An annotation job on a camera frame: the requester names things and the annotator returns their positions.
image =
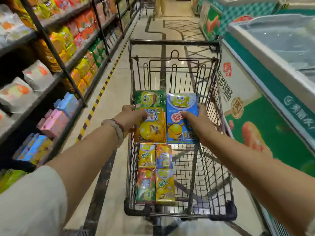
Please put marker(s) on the large yellow snack box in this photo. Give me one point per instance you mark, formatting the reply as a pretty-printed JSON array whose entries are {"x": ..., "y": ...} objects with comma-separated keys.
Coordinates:
[{"x": 152, "y": 130}]

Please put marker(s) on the small yellow snack box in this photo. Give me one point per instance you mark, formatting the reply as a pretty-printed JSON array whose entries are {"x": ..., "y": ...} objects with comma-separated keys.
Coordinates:
[
  {"x": 165, "y": 186},
  {"x": 147, "y": 156}
]

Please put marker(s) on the person's left forearm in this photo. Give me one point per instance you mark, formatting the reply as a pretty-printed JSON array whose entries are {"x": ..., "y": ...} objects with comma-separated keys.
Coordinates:
[{"x": 86, "y": 159}]

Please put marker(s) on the person's right forearm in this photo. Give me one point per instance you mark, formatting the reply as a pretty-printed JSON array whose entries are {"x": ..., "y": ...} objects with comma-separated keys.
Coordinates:
[{"x": 258, "y": 176}]

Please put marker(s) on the person's left thumb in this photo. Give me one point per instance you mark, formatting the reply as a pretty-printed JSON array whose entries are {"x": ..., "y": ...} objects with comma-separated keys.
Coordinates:
[{"x": 140, "y": 114}]

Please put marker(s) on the row of red packets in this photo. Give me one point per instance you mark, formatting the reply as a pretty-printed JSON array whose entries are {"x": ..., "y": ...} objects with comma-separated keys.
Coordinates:
[{"x": 65, "y": 2}]

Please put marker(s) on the row of white packets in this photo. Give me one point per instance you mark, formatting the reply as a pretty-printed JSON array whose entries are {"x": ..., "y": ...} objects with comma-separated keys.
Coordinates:
[{"x": 12, "y": 24}]

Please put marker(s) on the white sleeve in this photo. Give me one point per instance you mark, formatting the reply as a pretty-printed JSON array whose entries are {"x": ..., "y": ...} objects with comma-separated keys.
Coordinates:
[{"x": 29, "y": 206}]

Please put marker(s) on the stack of light blue boxes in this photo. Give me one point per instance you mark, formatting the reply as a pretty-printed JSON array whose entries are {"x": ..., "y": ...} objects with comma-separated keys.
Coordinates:
[{"x": 67, "y": 103}]

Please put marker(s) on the row of yellow orange packets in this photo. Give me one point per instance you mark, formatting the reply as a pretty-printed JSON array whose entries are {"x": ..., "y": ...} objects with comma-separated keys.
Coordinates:
[{"x": 83, "y": 73}]

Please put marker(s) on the row of white orange bags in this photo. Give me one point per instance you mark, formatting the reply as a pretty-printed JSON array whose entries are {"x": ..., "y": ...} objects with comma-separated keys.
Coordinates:
[{"x": 22, "y": 90}]

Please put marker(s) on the black metal shelf rack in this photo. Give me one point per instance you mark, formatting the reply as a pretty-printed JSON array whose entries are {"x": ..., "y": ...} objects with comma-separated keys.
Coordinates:
[{"x": 65, "y": 68}]

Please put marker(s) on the person's left hand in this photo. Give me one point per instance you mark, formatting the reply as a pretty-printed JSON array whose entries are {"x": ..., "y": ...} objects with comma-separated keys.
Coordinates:
[{"x": 126, "y": 119}]

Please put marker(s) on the person's right hand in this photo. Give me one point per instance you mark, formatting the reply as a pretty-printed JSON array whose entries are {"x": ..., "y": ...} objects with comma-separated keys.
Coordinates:
[{"x": 203, "y": 125}]

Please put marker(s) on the stack of blue yellow boxes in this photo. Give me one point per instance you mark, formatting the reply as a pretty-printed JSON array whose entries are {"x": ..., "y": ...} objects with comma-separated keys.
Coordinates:
[{"x": 34, "y": 148}]

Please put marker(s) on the teal patterned chest freezer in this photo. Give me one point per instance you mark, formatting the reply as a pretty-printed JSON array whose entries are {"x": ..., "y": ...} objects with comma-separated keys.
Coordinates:
[{"x": 228, "y": 14}]

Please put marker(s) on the small red green snack box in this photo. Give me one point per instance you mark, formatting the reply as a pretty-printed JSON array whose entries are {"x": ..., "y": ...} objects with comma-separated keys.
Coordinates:
[{"x": 145, "y": 185}]

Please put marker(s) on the large blue snack box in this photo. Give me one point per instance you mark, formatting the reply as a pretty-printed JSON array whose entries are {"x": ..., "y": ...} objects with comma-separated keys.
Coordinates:
[{"x": 181, "y": 132}]

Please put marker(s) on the person's right thumb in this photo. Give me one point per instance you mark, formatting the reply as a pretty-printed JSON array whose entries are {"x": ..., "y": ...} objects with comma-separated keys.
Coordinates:
[{"x": 189, "y": 116}]

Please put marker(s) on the large green snack box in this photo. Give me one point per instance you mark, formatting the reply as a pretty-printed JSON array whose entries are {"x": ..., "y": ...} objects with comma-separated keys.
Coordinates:
[{"x": 150, "y": 98}]

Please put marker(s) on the small blue orange snack box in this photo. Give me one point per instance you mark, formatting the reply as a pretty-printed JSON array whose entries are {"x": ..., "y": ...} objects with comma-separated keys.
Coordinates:
[{"x": 164, "y": 156}]

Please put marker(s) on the row of yellow green packets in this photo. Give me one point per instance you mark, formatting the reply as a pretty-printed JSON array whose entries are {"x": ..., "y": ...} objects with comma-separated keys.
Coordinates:
[{"x": 9, "y": 178}]

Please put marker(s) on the stack of pink boxes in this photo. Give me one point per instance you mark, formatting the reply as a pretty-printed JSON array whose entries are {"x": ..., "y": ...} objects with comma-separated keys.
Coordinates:
[{"x": 54, "y": 122}]

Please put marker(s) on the green white chest freezer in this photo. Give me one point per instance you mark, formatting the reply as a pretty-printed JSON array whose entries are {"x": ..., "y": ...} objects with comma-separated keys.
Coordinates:
[{"x": 268, "y": 115}]

